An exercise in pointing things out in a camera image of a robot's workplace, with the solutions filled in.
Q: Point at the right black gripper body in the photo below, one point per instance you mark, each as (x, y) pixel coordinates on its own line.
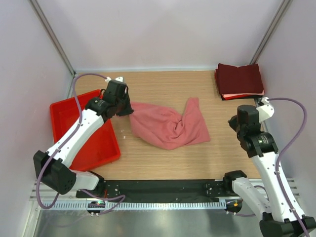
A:
(239, 131)

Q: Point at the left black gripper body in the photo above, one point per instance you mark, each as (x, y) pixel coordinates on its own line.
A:
(126, 94)

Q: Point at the pink t shirt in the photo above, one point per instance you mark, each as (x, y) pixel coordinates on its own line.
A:
(167, 129)

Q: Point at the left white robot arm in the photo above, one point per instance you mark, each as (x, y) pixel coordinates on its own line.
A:
(53, 166)

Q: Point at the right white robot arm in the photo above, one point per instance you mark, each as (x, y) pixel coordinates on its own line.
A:
(278, 212)

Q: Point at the pink folded shirt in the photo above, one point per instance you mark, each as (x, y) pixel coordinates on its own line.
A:
(228, 95)

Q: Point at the dark red folded shirt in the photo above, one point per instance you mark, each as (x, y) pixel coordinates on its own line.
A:
(243, 79)

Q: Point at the red plastic tray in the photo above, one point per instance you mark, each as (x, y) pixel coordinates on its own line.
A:
(96, 141)

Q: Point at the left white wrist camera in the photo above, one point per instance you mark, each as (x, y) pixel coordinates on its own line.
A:
(117, 80)

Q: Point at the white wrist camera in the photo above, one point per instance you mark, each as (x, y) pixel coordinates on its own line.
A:
(265, 109)
(117, 80)

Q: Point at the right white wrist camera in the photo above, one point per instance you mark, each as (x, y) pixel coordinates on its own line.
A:
(265, 109)

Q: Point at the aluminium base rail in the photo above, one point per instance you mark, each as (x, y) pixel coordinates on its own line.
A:
(47, 193)

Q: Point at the slotted cable duct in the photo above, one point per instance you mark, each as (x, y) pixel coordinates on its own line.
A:
(99, 205)

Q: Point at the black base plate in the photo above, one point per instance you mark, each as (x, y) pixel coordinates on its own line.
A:
(166, 191)

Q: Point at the left aluminium frame post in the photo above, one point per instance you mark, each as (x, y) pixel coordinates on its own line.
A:
(51, 34)

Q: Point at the aluminium frame post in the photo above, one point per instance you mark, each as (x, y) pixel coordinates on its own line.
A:
(51, 34)
(276, 20)

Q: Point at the right aluminium frame post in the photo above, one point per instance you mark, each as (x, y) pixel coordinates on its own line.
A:
(276, 20)

